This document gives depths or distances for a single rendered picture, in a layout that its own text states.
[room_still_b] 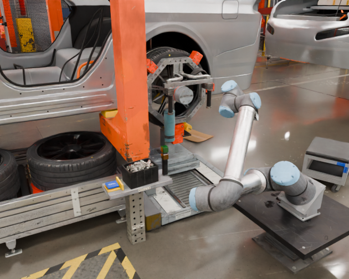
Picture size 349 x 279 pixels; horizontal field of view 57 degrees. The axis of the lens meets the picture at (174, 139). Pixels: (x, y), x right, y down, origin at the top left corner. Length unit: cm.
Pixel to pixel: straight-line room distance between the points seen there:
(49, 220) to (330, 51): 371
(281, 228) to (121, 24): 150
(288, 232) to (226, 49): 167
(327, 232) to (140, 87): 141
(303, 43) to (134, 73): 308
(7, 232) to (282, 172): 173
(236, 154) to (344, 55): 317
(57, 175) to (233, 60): 179
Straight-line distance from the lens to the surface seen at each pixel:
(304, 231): 209
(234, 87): 190
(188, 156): 299
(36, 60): 419
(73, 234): 251
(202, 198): 155
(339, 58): 459
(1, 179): 240
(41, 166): 241
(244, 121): 169
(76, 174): 235
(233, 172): 154
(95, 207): 239
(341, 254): 250
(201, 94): 279
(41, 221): 235
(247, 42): 313
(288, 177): 195
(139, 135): 216
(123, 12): 198
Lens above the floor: 152
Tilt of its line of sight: 23 degrees down
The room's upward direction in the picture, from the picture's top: straight up
